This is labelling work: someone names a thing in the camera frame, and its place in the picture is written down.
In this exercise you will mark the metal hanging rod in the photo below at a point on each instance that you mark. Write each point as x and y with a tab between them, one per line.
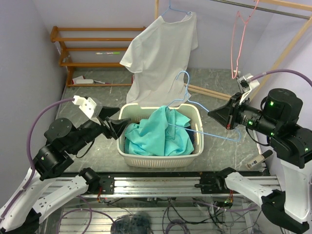
262	9

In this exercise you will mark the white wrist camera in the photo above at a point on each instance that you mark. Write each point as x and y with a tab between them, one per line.
91	107
247	85

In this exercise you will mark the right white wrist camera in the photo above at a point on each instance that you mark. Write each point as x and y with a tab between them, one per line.
247	85

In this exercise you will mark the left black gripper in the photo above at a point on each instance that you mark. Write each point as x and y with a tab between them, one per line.
117	125

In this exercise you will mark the navy blue t shirt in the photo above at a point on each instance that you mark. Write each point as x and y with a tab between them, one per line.
156	139

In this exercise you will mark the white box on rack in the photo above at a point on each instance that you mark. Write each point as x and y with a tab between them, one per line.
81	80

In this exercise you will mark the green white marker pen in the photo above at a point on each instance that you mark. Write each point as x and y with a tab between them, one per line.
107	53

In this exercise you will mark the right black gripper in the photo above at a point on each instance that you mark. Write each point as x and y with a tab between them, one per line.
227	114

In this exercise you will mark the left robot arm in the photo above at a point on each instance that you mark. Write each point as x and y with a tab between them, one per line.
27	209

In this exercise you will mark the white t shirt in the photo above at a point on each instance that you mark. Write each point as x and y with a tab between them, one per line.
157	57

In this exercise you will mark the blue hanger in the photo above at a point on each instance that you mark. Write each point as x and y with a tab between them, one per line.
170	8
187	98

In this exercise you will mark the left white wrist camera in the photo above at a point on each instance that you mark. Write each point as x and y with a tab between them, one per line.
91	107

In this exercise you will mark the blue hanger under white shirt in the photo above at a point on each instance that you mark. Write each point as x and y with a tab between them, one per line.
170	8

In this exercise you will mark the pink wire hanger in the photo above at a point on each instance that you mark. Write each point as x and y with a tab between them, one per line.
236	45

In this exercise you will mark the teal t shirt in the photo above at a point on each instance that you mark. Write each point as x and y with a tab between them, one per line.
164	115

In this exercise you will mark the wooden shoe rack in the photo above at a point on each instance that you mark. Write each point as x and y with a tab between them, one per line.
78	46

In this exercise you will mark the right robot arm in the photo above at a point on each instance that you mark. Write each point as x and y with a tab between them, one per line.
290	209

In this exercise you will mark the red white pen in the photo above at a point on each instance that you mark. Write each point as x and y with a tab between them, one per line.
101	82

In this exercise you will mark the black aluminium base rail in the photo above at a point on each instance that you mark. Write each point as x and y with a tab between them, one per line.
162	184

